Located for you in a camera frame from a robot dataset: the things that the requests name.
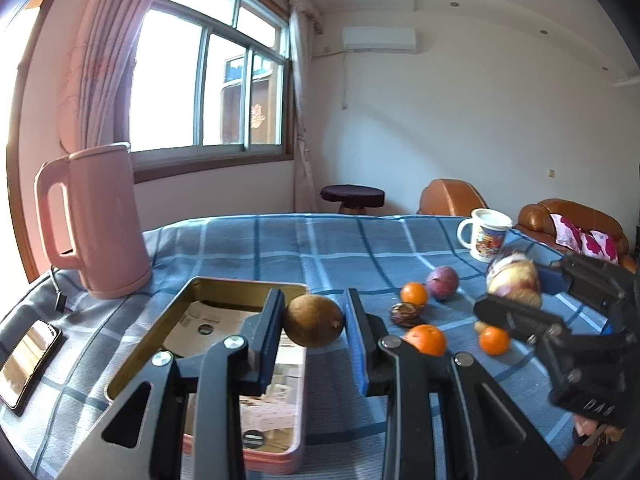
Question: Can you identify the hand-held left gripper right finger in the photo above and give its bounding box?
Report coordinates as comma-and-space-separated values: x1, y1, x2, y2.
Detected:
345, 287, 571, 480

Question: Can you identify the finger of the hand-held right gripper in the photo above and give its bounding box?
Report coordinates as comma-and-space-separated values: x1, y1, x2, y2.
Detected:
473, 295, 571, 347
537, 254, 632, 311

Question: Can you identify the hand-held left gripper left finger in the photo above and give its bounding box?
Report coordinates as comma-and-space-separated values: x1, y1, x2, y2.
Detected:
57, 287, 286, 480

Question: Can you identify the pale purple round fruit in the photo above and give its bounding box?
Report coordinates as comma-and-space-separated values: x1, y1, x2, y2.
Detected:
486, 247, 543, 309

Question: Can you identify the brown kiwi fruit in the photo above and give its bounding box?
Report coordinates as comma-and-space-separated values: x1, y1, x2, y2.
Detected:
283, 294, 345, 349

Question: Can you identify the dark patterned small fruit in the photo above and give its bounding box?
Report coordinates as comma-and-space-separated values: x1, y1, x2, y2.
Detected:
390, 302, 422, 327

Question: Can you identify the pink rectangular tin box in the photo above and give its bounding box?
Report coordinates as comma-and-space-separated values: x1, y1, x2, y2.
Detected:
106, 276, 310, 475

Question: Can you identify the person's right hand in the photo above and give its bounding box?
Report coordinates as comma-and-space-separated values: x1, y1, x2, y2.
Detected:
572, 410, 621, 461

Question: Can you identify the orange tangerine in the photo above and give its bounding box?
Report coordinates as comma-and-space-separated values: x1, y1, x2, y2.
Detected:
400, 281, 429, 308
404, 324, 447, 357
479, 326, 512, 356

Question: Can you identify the pink floral cloth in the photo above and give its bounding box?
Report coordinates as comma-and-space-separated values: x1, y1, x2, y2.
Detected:
549, 213, 621, 264

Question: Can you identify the brown leather sofa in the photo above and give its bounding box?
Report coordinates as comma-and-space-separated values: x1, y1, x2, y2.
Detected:
517, 198, 639, 274

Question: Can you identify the white cartoon print mug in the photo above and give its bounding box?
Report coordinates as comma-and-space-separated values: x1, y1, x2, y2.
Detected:
457, 208, 515, 263

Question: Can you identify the purple passion fruit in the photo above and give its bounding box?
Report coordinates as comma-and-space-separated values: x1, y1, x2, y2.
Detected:
425, 266, 460, 302

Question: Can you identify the blue plaid tablecloth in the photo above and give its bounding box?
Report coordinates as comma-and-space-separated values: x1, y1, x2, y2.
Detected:
0, 212, 640, 480

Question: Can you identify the dark round stool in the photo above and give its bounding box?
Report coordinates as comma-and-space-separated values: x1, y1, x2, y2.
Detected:
320, 184, 386, 216

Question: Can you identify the pink electric kettle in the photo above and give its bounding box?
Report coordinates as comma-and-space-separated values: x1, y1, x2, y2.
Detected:
34, 141, 152, 299

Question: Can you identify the tied white curtain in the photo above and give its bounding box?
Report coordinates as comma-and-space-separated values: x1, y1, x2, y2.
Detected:
286, 7, 322, 213

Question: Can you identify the black smartphone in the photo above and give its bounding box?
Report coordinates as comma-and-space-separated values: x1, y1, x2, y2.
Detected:
0, 319, 64, 417

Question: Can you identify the sliding glass window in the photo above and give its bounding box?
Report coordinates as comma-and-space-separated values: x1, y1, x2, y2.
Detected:
127, 0, 296, 173

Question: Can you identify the pink curtain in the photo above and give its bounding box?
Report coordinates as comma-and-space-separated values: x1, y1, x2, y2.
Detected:
55, 0, 176, 161

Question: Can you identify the black power cable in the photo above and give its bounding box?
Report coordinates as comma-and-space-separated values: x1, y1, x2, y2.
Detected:
49, 265, 69, 314

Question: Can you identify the white wall air conditioner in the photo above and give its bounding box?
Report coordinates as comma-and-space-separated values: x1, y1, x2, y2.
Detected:
342, 27, 417, 54

